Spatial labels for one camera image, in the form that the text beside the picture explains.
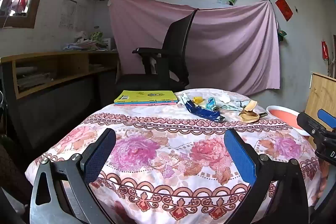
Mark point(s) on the large printed wall chart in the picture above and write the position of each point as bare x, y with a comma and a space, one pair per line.
68, 13

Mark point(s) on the black office chair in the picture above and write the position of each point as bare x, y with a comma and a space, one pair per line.
173, 51

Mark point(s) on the orange and white basin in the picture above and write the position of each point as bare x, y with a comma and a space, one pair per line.
284, 115

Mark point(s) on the wooden desk with shelf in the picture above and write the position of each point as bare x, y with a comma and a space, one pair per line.
65, 55

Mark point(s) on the white plastic bag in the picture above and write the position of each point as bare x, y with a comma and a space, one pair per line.
82, 35

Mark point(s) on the white and teal sachet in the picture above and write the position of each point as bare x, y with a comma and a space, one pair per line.
215, 108
210, 103

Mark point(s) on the stack of grey papers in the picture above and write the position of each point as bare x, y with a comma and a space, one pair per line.
32, 79

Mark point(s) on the green patterned bag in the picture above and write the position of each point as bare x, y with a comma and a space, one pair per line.
96, 36

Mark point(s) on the blue foil wrapper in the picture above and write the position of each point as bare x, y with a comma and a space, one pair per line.
203, 112

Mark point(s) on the pink hanging sheet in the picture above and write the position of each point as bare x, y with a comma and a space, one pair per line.
231, 48

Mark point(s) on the green cap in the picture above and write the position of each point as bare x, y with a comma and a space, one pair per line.
281, 34

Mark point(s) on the red diamond paper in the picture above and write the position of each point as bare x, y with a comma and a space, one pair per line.
284, 8

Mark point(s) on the dark cloth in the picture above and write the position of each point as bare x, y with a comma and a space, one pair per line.
13, 169

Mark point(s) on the white tissue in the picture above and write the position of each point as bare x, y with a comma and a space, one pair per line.
225, 98

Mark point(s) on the yellow plastic cap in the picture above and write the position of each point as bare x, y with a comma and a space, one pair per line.
196, 99
202, 101

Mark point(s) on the wooden cabinet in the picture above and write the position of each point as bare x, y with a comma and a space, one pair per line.
321, 93

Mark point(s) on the red hanging packet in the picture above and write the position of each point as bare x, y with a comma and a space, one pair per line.
325, 49

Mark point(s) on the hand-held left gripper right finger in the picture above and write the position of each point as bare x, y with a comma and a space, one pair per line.
241, 155

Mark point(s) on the small white box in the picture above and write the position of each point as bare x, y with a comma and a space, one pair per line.
108, 43

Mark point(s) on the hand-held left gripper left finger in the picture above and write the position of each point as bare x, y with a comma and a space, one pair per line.
101, 153

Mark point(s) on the torn grey wrapper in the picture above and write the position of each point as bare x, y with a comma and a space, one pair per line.
233, 106

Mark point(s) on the yellow book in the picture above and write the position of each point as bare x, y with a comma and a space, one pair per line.
147, 95

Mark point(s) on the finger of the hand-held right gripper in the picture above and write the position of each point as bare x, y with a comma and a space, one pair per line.
326, 117
311, 126

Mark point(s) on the pile of papers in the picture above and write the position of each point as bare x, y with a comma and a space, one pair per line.
78, 45

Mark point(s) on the brown paper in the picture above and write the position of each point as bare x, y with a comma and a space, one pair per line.
249, 112

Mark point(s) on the blue book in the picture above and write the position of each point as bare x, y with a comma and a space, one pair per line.
147, 102

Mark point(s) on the pink book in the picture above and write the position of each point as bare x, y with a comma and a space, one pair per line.
141, 104

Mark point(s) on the floral blanket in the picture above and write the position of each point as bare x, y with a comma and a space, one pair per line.
168, 140

